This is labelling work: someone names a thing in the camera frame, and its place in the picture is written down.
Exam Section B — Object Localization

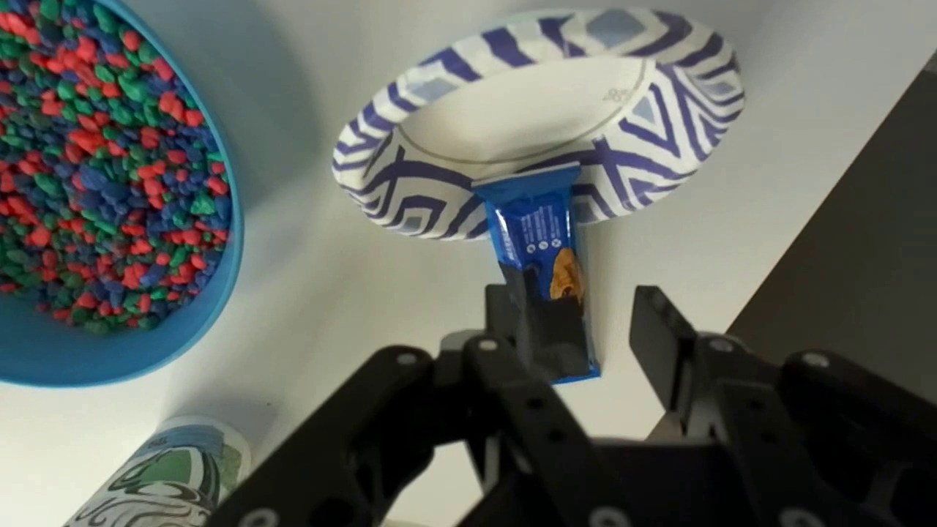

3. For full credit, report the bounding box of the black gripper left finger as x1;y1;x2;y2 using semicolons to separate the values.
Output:
209;267;627;527

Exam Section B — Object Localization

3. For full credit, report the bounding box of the blue bowl colourful candy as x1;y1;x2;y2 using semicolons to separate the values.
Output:
0;0;247;390

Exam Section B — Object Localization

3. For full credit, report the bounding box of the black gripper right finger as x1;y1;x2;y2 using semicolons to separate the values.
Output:
627;284;937;527

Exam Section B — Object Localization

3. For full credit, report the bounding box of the blue zigzag paper plate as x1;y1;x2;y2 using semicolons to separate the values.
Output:
331;6;750;246

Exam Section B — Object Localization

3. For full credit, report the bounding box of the blue chocolate bar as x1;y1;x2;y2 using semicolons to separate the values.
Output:
468;160;605;383

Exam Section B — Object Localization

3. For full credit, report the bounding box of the printed white paper cup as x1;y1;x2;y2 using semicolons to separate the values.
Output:
66;418;256;527

